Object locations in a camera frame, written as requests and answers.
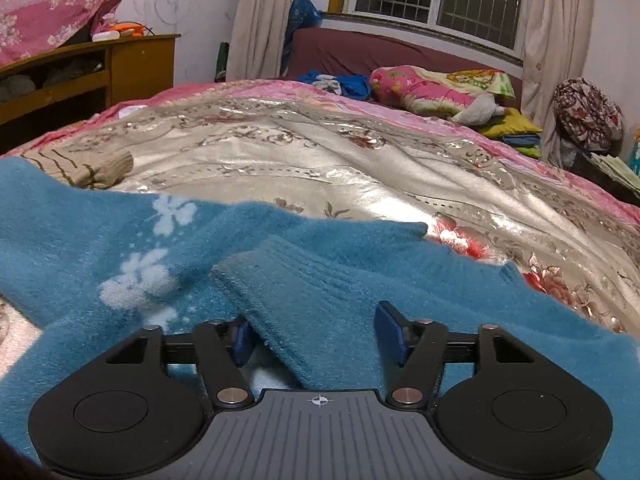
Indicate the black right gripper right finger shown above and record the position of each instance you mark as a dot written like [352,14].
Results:
[417,349]

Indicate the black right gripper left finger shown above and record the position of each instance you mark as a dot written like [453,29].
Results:
[222,349]

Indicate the blue fuzzy sweater white flowers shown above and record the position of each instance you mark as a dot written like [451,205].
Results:
[89,268]

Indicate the blue clothes pile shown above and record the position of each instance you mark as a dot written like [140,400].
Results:
[354,87]

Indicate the beige striped knit sweater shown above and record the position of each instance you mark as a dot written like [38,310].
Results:
[97,171]

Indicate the silver pink floral bedspread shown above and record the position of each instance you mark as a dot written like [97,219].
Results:
[324,156]

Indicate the yellow folded cloth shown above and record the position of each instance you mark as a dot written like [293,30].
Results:
[511,123]

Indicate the grey white plush cloth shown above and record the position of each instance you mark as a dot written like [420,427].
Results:
[479,112]

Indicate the pink yellow floral blanket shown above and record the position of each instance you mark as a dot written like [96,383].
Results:
[426,93]

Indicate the stack of papers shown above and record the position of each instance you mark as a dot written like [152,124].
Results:
[617,170]

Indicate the green bottle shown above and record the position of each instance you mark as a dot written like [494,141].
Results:
[222,62]

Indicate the dark floral fabric bundle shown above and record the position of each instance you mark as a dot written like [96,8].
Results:
[589,118]

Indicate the brown wooden cabinet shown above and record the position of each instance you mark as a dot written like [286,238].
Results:
[130,68]

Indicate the orange object on cabinet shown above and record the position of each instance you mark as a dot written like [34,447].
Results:
[131,29]

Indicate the blue bag behind curtain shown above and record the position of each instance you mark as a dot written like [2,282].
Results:
[303,14]

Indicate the left beige curtain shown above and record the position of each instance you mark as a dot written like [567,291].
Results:
[257,39]

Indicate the beige curtain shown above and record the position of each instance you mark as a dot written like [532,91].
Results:
[257,39]
[556,40]

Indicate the right beige curtain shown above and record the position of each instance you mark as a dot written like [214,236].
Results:
[556,40]

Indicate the pink floral folded quilt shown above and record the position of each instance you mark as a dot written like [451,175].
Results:
[34,27]

